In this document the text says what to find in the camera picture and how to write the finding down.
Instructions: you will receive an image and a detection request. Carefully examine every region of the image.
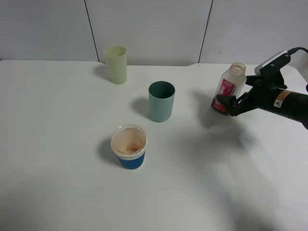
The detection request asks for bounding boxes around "blue sleeved paper cup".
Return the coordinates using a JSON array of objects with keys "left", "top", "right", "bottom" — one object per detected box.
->
[{"left": 111, "top": 124, "right": 148, "bottom": 169}]

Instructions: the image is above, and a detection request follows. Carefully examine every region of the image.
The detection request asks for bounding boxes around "teal plastic cup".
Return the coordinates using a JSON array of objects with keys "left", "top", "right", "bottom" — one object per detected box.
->
[{"left": 148, "top": 81, "right": 175, "bottom": 122}]

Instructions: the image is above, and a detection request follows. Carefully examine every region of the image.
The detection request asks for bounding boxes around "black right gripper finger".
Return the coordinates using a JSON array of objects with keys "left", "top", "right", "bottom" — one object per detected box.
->
[
  {"left": 216, "top": 90, "right": 255, "bottom": 116},
  {"left": 245, "top": 75, "right": 266, "bottom": 90}
]

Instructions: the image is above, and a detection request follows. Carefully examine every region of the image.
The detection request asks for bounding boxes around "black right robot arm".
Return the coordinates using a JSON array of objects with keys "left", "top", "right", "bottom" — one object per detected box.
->
[{"left": 246, "top": 73, "right": 308, "bottom": 128}]

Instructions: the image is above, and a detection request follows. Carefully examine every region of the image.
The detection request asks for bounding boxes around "pale yellow plastic cup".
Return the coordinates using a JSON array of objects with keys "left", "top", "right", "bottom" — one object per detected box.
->
[{"left": 103, "top": 46, "right": 127, "bottom": 85}]

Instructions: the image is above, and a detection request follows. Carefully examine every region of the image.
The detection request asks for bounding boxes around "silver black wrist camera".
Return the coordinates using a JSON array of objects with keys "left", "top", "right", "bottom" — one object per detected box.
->
[{"left": 254, "top": 51, "right": 291, "bottom": 89}]

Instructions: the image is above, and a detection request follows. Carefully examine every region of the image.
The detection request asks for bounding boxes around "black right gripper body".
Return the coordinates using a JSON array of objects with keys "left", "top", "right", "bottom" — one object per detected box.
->
[{"left": 250, "top": 87, "right": 293, "bottom": 115}]

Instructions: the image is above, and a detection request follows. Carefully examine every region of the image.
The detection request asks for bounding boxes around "clear bottle with pink label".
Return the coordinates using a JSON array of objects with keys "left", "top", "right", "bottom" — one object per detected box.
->
[{"left": 211, "top": 62, "right": 247, "bottom": 116}]

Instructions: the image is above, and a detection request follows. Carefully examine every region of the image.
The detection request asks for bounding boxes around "black camera cable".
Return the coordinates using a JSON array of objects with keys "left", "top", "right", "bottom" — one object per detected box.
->
[{"left": 288, "top": 47, "right": 308, "bottom": 55}]

